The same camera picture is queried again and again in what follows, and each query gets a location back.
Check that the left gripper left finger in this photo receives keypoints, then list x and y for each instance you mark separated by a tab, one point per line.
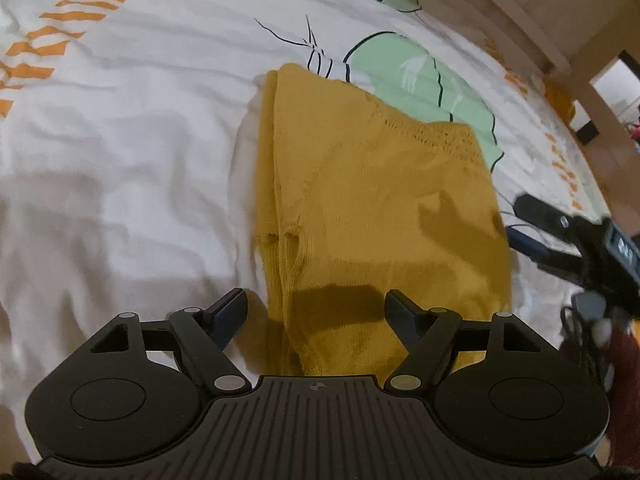
203	334

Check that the white patterned duvet cover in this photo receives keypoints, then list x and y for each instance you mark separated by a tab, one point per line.
128	132

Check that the orange bed sheet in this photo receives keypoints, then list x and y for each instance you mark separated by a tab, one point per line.
561	100

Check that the wooden bed frame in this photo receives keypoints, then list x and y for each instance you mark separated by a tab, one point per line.
580	39

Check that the mustard yellow knit sweater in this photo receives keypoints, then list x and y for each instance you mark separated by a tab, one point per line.
354	198

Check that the right hand red sleeve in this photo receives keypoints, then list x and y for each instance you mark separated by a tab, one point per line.
602	333

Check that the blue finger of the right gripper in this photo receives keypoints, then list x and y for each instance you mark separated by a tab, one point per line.
560	264
546	217

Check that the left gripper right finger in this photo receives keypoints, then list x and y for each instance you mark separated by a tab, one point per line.
428	337

